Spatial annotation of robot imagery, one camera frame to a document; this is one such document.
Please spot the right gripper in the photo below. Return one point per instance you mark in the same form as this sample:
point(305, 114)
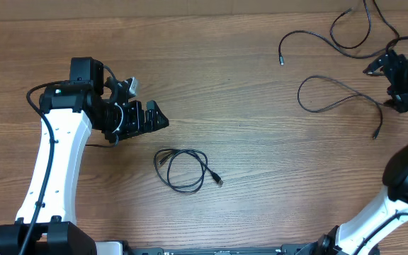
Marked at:
point(406, 98)

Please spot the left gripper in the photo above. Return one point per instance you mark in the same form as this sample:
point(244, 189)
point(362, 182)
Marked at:
point(137, 125)

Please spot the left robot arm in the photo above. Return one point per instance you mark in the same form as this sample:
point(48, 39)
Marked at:
point(46, 222)

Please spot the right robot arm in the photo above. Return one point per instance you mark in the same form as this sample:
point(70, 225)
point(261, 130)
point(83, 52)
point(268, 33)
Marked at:
point(389, 209)

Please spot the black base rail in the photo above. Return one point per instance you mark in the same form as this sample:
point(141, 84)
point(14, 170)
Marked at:
point(221, 251)

